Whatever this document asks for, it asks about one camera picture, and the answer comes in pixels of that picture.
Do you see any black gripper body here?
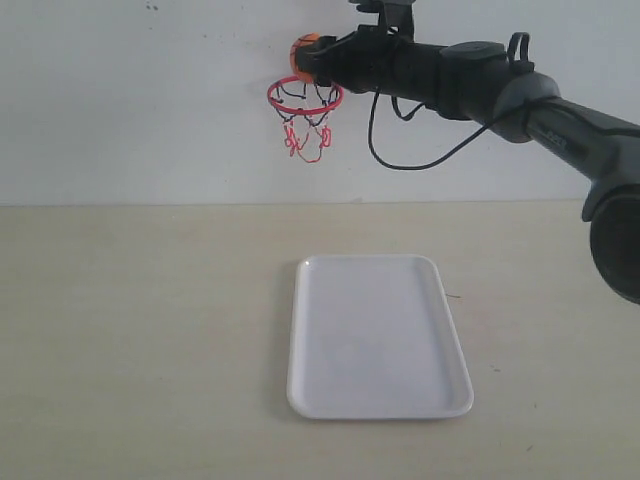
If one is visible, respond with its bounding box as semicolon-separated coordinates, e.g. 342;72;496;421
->
319;29;399;93

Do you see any small orange basketball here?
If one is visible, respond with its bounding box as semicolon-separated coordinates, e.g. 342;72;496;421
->
289;32;320;84

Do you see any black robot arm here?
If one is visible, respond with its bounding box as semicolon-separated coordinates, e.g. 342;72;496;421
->
293;28;639;303

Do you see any red mini basketball hoop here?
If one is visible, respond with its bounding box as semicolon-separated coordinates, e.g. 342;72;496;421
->
266;76;345;164

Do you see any white rectangular plastic tray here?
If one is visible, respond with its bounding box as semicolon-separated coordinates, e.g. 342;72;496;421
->
286;254;474;421

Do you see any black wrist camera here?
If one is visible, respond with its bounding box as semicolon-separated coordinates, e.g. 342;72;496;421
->
350;0;415;41

